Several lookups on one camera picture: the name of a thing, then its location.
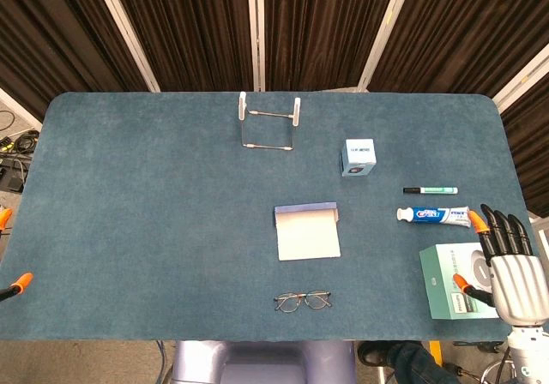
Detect black floor device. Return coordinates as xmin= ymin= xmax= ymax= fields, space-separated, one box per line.
xmin=0 ymin=165 xmax=27 ymax=193

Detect brown curtain partition panel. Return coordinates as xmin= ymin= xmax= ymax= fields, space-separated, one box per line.
xmin=368 ymin=0 xmax=549 ymax=98
xmin=492 ymin=45 xmax=549 ymax=218
xmin=256 ymin=0 xmax=413 ymax=93
xmin=109 ymin=0 xmax=258 ymax=93
xmin=0 ymin=0 xmax=160 ymax=122

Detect dark trouser leg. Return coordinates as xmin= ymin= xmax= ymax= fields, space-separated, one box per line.
xmin=388 ymin=341 xmax=438 ymax=384

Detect small light blue box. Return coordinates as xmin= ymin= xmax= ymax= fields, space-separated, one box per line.
xmin=340 ymin=138 xmax=378 ymax=178

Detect thin blue cable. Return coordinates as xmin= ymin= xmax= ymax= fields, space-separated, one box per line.
xmin=155 ymin=339 xmax=169 ymax=384

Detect black frame eyeglasses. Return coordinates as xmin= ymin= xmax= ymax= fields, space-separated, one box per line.
xmin=273 ymin=289 xmax=335 ymax=315

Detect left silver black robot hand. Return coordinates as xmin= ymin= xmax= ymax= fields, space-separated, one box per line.
xmin=0 ymin=207 xmax=34 ymax=303

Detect blue white toothpaste tube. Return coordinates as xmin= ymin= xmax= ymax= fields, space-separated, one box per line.
xmin=395 ymin=205 xmax=473 ymax=230

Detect purple robot torso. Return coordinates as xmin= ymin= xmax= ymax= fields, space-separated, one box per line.
xmin=171 ymin=339 xmax=357 ymax=384

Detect black shoe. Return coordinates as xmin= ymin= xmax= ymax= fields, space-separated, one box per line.
xmin=358 ymin=340 xmax=389 ymax=368

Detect black coiled floor cable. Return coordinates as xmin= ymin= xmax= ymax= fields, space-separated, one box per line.
xmin=15 ymin=129 xmax=40 ymax=153

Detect green white marker pen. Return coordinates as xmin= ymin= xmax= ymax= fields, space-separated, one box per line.
xmin=401 ymin=186 xmax=459 ymax=195

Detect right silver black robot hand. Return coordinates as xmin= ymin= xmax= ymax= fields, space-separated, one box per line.
xmin=453 ymin=203 xmax=548 ymax=328

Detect blue felt table cloth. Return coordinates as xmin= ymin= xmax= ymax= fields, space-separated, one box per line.
xmin=0 ymin=91 xmax=544 ymax=343

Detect green white product box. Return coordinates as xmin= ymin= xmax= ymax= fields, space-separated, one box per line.
xmin=419 ymin=242 xmax=501 ymax=320

